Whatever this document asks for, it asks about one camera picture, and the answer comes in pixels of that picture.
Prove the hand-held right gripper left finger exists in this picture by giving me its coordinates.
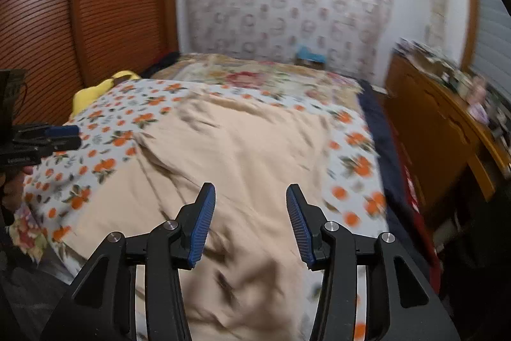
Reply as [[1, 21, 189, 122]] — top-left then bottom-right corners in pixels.
[[42, 182, 217, 341]]

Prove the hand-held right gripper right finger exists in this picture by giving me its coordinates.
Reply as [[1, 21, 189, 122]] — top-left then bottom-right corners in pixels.
[[286, 184, 460, 341]]

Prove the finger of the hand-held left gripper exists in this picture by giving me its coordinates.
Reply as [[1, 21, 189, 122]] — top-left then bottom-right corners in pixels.
[[16, 126, 80, 140], [12, 137, 82, 158]]

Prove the peach printed t-shirt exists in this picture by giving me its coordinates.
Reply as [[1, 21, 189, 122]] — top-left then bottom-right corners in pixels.
[[74, 91, 334, 341]]

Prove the yellow plush toy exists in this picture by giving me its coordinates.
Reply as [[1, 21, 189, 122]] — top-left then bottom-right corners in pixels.
[[73, 70, 140, 114]]

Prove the orange fruit print bedsheet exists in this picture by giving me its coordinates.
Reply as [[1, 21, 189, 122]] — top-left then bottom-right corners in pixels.
[[22, 79, 390, 341]]

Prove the wooden headboard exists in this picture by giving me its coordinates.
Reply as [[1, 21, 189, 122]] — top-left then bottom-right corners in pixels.
[[0, 0, 178, 126]]

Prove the navy bed cover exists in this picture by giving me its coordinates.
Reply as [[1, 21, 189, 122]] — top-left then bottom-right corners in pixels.
[[357, 79, 440, 286]]

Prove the floral quilt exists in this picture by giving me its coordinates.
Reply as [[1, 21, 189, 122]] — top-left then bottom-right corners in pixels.
[[154, 53, 364, 110]]

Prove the wooden cabinet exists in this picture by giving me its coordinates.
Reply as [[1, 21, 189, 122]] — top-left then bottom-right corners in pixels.
[[385, 53, 511, 206]]

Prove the window blind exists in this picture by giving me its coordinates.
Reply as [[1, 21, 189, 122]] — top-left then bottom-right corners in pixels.
[[471, 0, 511, 94]]

